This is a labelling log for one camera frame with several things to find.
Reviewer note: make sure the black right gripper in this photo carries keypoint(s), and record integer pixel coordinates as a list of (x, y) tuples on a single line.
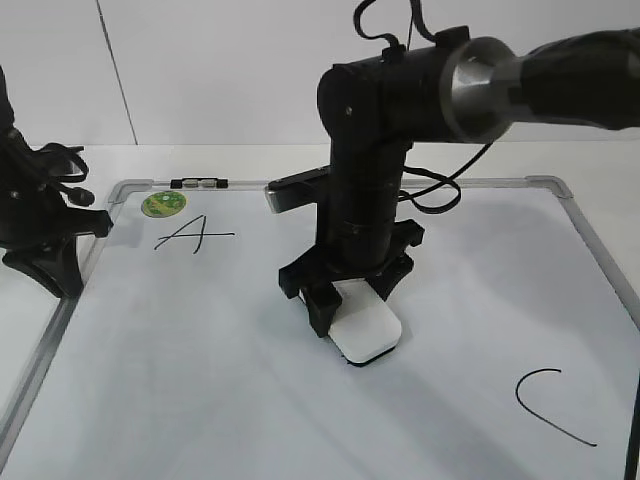
[(315, 270)]

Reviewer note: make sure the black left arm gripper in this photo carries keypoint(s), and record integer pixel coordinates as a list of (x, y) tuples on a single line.
[(40, 216)]

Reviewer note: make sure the white board eraser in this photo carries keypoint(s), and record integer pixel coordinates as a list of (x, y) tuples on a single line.
[(363, 328)]

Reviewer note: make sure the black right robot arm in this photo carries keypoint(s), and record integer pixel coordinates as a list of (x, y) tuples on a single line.
[(460, 90)]

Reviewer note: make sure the round green magnet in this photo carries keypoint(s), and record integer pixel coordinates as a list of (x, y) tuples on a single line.
[(163, 204)]

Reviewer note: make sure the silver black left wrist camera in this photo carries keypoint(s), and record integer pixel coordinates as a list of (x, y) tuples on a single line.
[(68, 170)]

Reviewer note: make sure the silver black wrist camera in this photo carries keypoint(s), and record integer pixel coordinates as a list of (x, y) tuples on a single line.
[(294, 191), (68, 170)]

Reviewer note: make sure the white board with grey frame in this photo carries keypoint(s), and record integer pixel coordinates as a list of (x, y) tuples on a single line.
[(183, 359)]

